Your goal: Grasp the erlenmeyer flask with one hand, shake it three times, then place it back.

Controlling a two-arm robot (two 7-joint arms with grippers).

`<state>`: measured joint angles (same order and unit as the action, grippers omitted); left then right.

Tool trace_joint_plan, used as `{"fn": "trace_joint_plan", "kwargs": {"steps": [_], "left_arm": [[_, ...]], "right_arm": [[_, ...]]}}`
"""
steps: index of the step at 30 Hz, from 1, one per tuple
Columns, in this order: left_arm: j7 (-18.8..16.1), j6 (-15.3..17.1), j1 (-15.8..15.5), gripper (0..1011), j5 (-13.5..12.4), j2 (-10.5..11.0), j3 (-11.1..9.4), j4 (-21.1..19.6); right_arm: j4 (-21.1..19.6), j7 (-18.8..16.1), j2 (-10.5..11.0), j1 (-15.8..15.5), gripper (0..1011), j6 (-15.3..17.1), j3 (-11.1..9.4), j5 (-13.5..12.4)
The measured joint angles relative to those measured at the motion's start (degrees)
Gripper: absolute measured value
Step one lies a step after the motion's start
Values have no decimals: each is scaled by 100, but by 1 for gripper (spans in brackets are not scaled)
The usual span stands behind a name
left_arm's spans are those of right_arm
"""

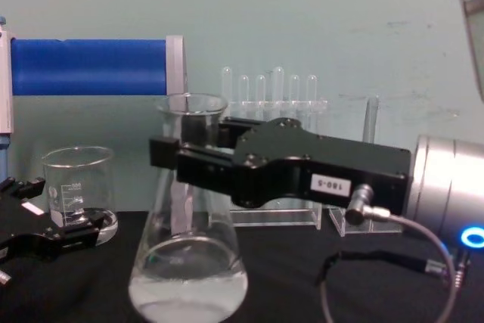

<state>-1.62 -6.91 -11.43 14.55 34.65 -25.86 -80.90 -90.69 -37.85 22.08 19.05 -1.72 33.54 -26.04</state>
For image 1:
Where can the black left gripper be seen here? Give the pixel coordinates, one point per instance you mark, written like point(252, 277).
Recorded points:
point(22, 228)

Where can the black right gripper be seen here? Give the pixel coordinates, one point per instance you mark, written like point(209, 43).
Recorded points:
point(321, 160)

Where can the clear glass conical flask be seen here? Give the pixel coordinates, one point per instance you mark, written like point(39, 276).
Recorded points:
point(189, 262)

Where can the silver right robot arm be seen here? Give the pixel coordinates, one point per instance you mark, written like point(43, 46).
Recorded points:
point(442, 187)

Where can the clear glass beaker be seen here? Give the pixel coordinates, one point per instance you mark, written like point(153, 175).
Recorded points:
point(75, 171)

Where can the clear glass test tube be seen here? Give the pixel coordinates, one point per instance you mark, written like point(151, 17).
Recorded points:
point(311, 92)
point(244, 92)
point(260, 92)
point(294, 92)
point(278, 88)
point(227, 88)

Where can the clear acrylic test tube rack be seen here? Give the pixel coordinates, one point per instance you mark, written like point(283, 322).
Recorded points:
point(280, 217)

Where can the white and blue stand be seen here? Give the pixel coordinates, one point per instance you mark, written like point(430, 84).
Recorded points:
point(4, 92)

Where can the black table cloth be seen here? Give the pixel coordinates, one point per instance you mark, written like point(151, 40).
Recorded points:
point(283, 281)

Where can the tall clear glass tube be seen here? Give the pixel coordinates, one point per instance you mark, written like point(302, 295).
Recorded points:
point(371, 118)

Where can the clear acrylic stand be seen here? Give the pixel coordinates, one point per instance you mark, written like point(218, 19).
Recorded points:
point(363, 226)

